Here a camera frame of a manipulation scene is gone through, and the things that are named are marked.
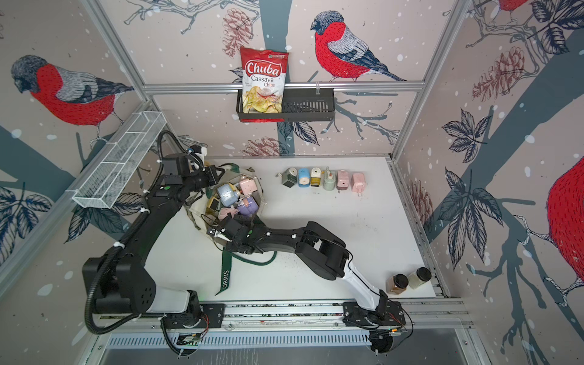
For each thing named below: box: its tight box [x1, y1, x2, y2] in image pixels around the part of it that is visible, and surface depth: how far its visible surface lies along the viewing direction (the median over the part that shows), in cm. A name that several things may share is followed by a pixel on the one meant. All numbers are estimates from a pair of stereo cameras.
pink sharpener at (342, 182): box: [336, 169, 350, 191], surface depth 106 cm
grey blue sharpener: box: [217, 183, 239, 207], surface depth 94 cm
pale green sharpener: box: [322, 166, 337, 191], surface depth 106 cm
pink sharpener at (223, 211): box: [218, 206, 239, 221], surface depth 94 cm
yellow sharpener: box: [310, 167, 321, 188], surface depth 108 cm
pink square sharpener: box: [351, 172, 366, 197], surface depth 105 cm
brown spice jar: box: [385, 273, 410, 296], surface depth 74 cm
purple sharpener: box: [237, 196, 260, 217], surface depth 94 cm
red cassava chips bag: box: [240, 46, 289, 123], surface depth 86 cm
